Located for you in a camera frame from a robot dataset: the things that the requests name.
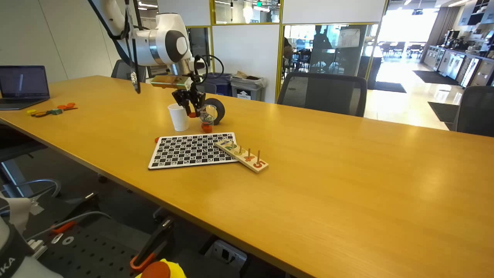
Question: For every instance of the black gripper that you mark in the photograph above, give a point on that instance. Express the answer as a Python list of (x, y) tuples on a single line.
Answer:
[(190, 97)]

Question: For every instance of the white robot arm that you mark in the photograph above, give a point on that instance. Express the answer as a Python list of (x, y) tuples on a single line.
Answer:
[(165, 45)]

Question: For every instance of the clear plastic cup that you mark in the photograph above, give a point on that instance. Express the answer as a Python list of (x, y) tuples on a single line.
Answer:
[(206, 123)]

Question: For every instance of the white paper cup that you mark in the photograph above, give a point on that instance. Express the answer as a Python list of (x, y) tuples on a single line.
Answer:
[(177, 116)]

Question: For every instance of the black tape roll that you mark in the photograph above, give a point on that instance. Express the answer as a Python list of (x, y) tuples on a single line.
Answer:
[(214, 108)]

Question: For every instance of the checkered marker calibration board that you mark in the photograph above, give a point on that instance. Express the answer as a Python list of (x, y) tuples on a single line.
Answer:
[(188, 150)]

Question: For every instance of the wooden number peg board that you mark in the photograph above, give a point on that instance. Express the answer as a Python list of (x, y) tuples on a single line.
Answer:
[(244, 156)]

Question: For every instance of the dark mesh office chair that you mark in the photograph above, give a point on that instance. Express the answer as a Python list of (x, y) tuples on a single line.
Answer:
[(120, 69)]

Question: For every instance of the colourful toy pieces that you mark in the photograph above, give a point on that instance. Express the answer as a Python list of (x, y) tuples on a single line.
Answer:
[(52, 111)]

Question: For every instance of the black office chair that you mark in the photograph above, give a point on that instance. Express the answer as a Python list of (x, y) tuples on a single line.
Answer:
[(335, 92)]

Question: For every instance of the red yellow emergency stop button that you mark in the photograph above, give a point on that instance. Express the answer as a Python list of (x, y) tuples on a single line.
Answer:
[(162, 269)]

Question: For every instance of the black laptop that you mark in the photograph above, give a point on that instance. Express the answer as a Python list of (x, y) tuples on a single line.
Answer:
[(21, 86)]

